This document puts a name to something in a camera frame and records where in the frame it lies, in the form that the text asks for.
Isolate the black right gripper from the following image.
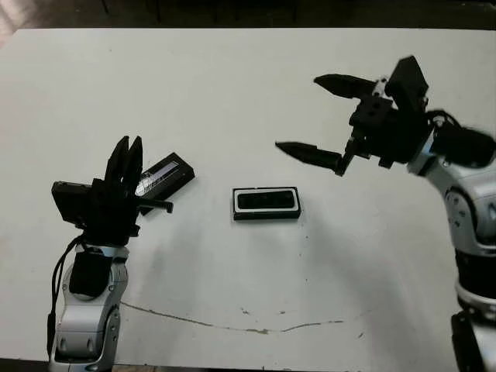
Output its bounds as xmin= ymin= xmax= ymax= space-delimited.
xmin=275 ymin=73 xmax=434 ymax=177

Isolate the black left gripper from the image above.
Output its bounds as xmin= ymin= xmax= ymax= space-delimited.
xmin=82 ymin=135 xmax=174 ymax=246

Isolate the black box lid with print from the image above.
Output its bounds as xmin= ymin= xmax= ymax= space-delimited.
xmin=135 ymin=153 xmax=196 ymax=216

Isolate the black box base white insert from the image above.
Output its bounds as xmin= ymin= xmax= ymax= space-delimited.
xmin=232 ymin=186 xmax=301 ymax=222

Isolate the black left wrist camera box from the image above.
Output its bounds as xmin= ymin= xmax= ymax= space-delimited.
xmin=50 ymin=181 xmax=95 ymax=226

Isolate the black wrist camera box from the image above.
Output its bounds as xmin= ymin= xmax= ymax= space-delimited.
xmin=387 ymin=55 xmax=430 ymax=114
xmin=50 ymin=181 xmax=95 ymax=226

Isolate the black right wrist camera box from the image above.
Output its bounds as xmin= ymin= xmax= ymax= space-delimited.
xmin=387 ymin=55 xmax=430 ymax=114

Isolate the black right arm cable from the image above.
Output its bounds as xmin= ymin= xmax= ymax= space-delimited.
xmin=425 ymin=109 xmax=468 ymax=131

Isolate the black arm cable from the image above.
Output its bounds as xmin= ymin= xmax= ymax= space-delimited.
xmin=46 ymin=237 xmax=83 ymax=354
xmin=425 ymin=109 xmax=468 ymax=131

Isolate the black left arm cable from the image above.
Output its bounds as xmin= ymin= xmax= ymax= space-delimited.
xmin=46 ymin=237 xmax=83 ymax=354

